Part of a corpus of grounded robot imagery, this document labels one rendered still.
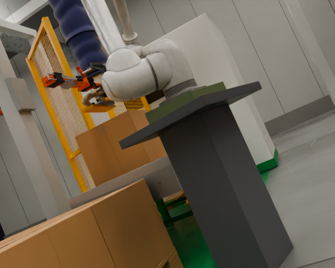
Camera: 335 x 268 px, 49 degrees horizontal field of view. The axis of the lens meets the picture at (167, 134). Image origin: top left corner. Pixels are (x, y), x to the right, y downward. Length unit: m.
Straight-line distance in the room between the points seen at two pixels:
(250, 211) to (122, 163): 0.94
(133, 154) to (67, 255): 1.01
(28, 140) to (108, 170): 1.21
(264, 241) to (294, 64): 9.35
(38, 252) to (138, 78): 0.79
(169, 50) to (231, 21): 9.50
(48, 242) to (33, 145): 2.09
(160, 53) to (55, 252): 0.90
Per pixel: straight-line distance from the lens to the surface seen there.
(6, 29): 5.64
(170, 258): 1.98
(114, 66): 1.60
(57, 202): 3.25
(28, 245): 1.19
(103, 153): 2.25
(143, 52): 2.19
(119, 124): 2.20
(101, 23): 1.73
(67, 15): 2.66
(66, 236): 1.33
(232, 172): 1.53
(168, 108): 1.56
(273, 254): 1.63
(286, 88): 10.71
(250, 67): 10.82
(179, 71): 1.61
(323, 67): 4.77
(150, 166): 2.06
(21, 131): 3.35
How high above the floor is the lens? 0.59
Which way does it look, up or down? 4 degrees up
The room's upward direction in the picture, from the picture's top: 24 degrees counter-clockwise
